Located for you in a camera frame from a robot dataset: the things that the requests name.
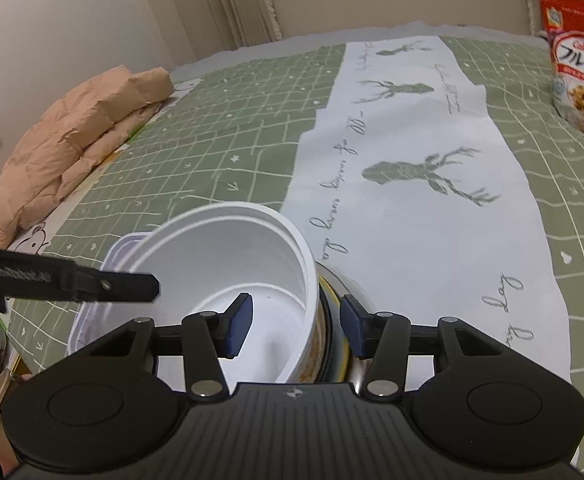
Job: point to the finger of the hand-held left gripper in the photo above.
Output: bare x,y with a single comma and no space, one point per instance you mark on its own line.
121,287

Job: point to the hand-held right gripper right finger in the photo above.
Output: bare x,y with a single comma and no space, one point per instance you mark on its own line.
354,325

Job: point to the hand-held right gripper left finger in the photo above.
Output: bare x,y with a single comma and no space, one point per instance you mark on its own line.
239,325

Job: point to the clear lavender plastic container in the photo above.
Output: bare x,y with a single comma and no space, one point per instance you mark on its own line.
116,255

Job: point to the stainless steel bowl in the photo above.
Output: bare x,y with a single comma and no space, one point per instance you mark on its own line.
342,285

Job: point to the white plastic cup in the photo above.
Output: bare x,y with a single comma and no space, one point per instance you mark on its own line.
211,260

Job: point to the white deer print cloth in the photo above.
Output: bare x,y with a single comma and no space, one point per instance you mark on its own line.
422,220

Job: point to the peach folded duvet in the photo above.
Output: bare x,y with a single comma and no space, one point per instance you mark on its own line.
71,130

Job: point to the green checked bed sheet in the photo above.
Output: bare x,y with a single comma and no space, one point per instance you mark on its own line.
221,125

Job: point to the red cereal bag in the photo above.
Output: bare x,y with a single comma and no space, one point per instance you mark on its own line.
582,70

